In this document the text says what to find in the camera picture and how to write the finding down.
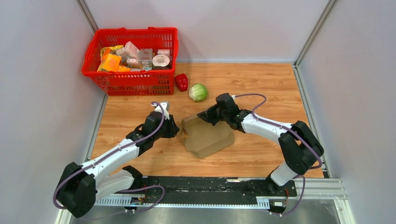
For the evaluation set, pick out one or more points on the red bell pepper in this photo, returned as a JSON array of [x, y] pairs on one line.
[[181, 82]]

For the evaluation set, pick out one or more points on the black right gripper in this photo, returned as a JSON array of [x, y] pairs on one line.
[[208, 115]]

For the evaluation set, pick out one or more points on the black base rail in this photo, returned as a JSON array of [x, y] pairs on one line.
[[222, 192]]

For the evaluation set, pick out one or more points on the white tape roll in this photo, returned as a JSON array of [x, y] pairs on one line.
[[161, 62]]

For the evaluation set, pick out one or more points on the yellow snack packet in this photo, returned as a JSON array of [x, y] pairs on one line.
[[113, 49]]

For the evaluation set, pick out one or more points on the red plastic shopping basket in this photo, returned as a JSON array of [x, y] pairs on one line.
[[133, 83]]

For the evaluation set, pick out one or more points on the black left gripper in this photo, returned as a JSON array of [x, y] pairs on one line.
[[173, 128]]

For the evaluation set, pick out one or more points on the orange snack box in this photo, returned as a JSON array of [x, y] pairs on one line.
[[109, 62]]

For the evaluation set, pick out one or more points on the beige small box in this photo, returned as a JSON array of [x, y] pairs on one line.
[[145, 59]]

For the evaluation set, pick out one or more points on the green cabbage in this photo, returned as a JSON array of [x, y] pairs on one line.
[[198, 92]]

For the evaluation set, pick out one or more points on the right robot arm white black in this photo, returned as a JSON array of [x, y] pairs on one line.
[[300, 148]]

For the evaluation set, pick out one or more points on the pink white carton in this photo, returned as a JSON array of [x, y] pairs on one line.
[[129, 50]]

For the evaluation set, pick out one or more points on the brown cardboard box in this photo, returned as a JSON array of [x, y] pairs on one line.
[[202, 139]]

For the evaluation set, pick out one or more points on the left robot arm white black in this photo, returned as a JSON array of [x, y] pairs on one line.
[[80, 186]]

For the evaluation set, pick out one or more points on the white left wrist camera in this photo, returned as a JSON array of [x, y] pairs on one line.
[[162, 107]]

